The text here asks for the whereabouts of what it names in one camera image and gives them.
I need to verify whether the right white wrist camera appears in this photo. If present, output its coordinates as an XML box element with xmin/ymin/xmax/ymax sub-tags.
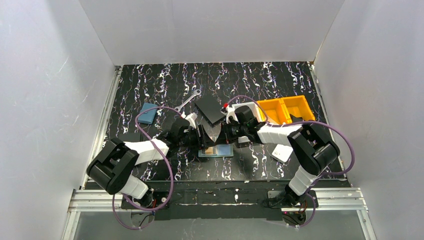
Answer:
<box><xmin>221</xmin><ymin>103</ymin><xmax>239</xmax><ymax>124</ymax></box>

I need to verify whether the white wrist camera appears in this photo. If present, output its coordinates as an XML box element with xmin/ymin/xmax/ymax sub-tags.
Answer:
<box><xmin>221</xmin><ymin>103</ymin><xmax>239</xmax><ymax>124</ymax></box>
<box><xmin>181</xmin><ymin>112</ymin><xmax>197</xmax><ymax>129</ymax></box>

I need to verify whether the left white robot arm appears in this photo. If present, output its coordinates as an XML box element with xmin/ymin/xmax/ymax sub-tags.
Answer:
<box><xmin>86</xmin><ymin>118</ymin><xmax>215</xmax><ymax>199</ymax></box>

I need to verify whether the silver wrench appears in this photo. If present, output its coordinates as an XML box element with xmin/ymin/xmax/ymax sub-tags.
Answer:
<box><xmin>174</xmin><ymin>89</ymin><xmax>202</xmax><ymax>112</ymax></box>

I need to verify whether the orange plastic bin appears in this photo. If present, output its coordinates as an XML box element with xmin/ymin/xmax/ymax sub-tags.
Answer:
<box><xmin>257</xmin><ymin>98</ymin><xmax>292</xmax><ymax>125</ymax></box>
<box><xmin>281</xmin><ymin>95</ymin><xmax>316</xmax><ymax>121</ymax></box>

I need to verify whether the green card holder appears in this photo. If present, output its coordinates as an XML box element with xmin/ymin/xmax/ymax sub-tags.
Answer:
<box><xmin>198</xmin><ymin>136</ymin><xmax>234</xmax><ymax>158</ymax></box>

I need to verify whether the black card in bin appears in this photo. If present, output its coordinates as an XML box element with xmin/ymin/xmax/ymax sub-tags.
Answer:
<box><xmin>289</xmin><ymin>114</ymin><xmax>304</xmax><ymax>123</ymax></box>

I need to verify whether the black square plate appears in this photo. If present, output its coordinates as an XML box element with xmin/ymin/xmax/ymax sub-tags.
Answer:
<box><xmin>194</xmin><ymin>95</ymin><xmax>226</xmax><ymax>126</ymax></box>

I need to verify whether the black flat notebook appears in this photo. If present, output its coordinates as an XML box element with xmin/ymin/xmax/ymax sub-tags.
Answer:
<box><xmin>117</xmin><ymin>132</ymin><xmax>143</xmax><ymax>143</ymax></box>

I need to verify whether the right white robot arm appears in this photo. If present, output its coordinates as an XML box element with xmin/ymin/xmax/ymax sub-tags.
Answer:
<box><xmin>215</xmin><ymin>106</ymin><xmax>340</xmax><ymax>200</ymax></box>

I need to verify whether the blue card wallet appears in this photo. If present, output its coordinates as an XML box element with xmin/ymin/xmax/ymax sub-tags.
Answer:
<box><xmin>137</xmin><ymin>102</ymin><xmax>157</xmax><ymax>125</ymax></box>

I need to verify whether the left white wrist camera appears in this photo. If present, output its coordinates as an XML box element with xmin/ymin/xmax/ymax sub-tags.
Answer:
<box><xmin>181</xmin><ymin>112</ymin><xmax>197</xmax><ymax>129</ymax></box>

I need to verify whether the white plastic bin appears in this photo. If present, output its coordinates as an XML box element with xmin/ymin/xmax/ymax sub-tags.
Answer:
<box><xmin>232</xmin><ymin>101</ymin><xmax>263</xmax><ymax>144</ymax></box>

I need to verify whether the white square box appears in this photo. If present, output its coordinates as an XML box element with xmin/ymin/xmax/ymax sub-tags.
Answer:
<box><xmin>271</xmin><ymin>144</ymin><xmax>293</xmax><ymax>163</ymax></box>

